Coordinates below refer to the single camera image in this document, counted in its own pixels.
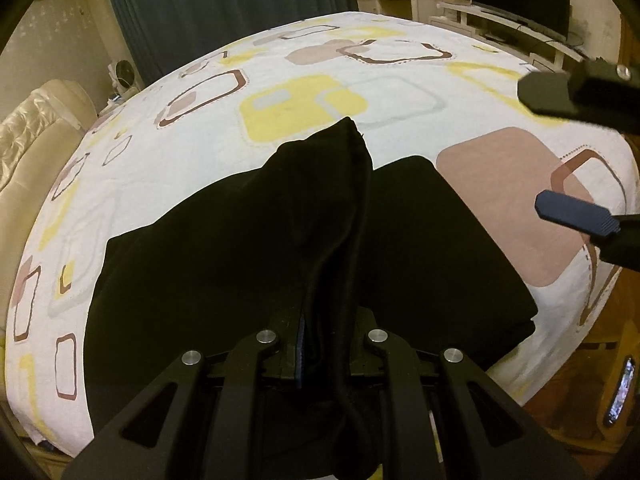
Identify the cream tufted headboard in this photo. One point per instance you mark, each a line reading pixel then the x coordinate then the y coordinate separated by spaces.
pixel 30 135

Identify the small white desk fan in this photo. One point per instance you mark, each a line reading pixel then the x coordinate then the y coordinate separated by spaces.
pixel 122 75

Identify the dark green curtain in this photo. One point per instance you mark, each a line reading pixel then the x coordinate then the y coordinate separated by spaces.
pixel 225 10

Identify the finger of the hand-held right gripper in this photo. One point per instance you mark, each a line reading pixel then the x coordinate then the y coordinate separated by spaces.
pixel 575 210
pixel 550 92

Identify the patterned bed sheet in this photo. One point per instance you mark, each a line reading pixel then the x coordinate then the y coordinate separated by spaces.
pixel 350 100

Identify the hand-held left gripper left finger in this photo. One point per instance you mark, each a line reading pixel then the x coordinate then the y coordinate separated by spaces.
pixel 299 360

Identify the black pants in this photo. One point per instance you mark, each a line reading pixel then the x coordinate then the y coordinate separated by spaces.
pixel 225 260

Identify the white television stand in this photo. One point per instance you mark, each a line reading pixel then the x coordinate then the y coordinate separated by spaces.
pixel 500 22

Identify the smartphone with lit screen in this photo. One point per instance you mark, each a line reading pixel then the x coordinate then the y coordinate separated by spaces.
pixel 620 392

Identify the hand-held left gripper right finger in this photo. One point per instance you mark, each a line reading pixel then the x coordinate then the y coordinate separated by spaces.
pixel 362 355

